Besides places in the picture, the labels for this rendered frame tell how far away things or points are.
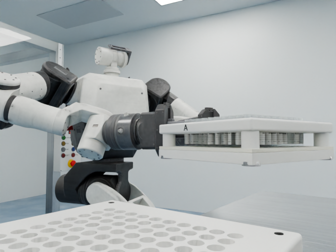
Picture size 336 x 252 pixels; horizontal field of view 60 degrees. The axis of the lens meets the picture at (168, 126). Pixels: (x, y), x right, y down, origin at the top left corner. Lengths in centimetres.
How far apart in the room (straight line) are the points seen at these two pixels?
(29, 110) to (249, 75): 368
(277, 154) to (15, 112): 58
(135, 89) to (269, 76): 322
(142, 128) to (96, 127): 12
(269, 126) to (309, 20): 387
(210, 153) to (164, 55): 431
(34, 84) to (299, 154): 73
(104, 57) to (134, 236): 91
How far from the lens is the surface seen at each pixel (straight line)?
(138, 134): 66
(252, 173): 413
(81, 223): 31
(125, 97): 106
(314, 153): 59
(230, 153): 47
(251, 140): 45
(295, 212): 70
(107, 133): 69
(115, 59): 114
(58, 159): 188
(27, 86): 92
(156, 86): 121
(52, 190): 194
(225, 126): 47
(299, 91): 409
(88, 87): 104
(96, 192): 108
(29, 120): 76
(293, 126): 53
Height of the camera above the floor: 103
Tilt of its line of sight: 3 degrees up
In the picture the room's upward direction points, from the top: straight up
